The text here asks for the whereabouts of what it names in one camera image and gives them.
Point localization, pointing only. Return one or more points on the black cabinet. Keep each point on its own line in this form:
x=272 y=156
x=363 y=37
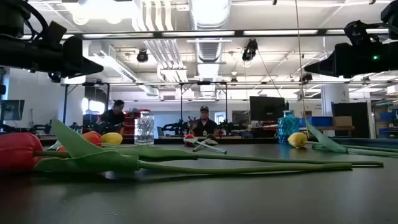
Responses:
x=357 y=112

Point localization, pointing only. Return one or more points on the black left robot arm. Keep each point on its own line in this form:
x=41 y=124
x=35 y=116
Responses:
x=12 y=53

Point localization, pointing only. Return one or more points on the brown cardboard box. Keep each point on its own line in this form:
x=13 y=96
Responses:
x=342 y=121

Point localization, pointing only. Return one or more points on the orange red artificial tulip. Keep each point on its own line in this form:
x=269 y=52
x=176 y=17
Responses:
x=18 y=151
x=92 y=138

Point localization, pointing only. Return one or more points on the clear glass vase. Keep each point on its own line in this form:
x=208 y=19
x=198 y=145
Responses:
x=144 y=130

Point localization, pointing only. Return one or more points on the black overhead light bar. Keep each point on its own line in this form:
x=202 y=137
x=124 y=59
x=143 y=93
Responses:
x=238 y=32

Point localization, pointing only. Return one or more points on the black background robot arm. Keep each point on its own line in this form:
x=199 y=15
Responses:
x=174 y=127

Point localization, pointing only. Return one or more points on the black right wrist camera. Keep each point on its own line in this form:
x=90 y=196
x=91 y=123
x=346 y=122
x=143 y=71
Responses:
x=360 y=32

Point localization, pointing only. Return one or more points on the black metal frame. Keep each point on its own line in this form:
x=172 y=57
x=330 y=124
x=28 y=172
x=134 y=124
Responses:
x=181 y=102

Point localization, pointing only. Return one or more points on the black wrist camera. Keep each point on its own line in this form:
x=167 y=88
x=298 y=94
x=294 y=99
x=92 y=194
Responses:
x=53 y=33
x=360 y=32

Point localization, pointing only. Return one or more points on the shelf with blue bins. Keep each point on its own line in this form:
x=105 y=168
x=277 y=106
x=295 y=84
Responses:
x=387 y=116

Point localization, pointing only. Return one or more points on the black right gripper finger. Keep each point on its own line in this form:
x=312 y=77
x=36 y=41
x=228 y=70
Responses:
x=325 y=65
x=329 y=74

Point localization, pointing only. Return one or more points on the blue storage bin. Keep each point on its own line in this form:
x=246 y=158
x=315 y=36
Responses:
x=317 y=121

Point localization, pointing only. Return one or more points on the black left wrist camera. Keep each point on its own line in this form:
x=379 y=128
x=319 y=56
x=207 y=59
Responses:
x=53 y=33

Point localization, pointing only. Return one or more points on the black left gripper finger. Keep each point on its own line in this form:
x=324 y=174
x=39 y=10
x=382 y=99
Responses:
x=88 y=71
x=90 y=65

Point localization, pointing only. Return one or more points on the black ceiling camera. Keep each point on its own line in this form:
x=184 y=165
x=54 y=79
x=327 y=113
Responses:
x=142 y=56
x=250 y=49

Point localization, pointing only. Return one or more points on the blue glass vase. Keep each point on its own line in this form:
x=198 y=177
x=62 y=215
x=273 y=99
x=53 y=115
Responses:
x=287 y=127

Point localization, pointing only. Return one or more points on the black computer monitor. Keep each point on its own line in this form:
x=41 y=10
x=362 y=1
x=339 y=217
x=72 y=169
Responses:
x=12 y=109
x=267 y=109

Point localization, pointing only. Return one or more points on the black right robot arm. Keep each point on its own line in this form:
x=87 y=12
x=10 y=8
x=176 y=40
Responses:
x=388 y=59

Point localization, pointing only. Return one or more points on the person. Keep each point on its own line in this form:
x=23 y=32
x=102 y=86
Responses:
x=113 y=118
x=204 y=126

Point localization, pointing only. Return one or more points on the red shelf cart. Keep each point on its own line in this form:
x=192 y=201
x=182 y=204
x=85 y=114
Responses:
x=129 y=124

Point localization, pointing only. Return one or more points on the yellow artificial tulip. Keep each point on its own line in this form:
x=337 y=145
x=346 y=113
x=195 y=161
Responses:
x=112 y=138
x=297 y=140

